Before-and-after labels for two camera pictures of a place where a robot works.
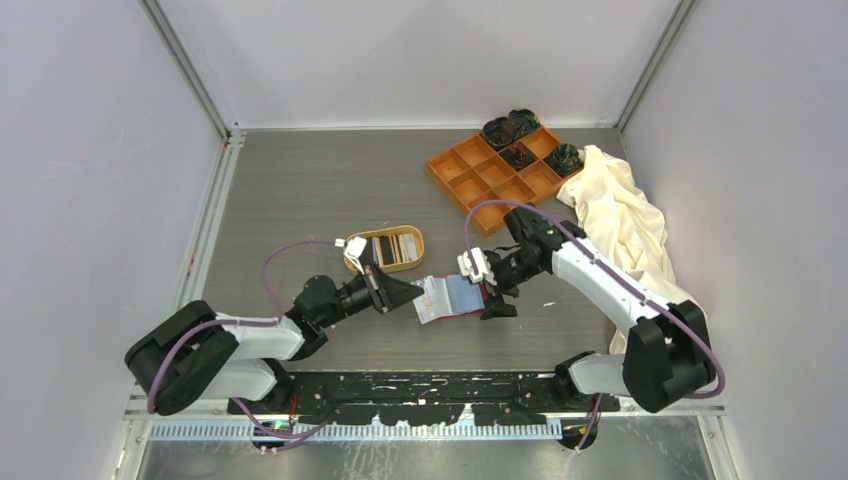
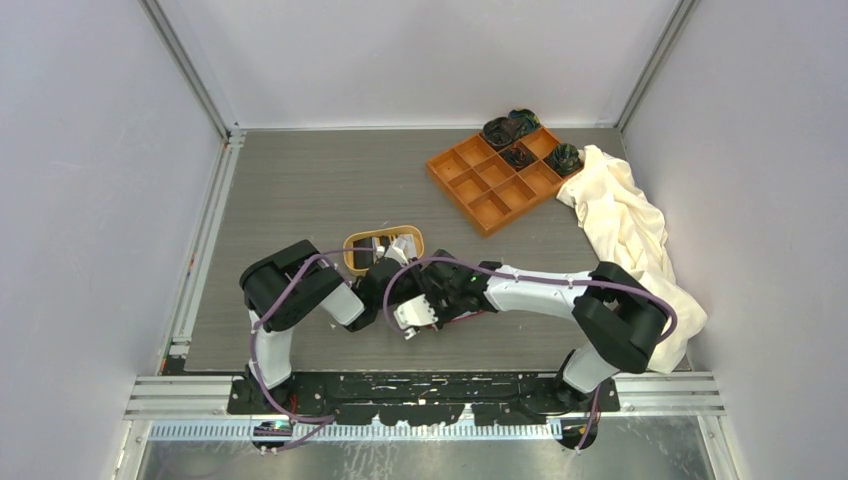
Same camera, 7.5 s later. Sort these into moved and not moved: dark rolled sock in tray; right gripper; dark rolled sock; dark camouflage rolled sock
Moved: right gripper
Not moved: dark rolled sock; dark rolled sock in tray; dark camouflage rolled sock
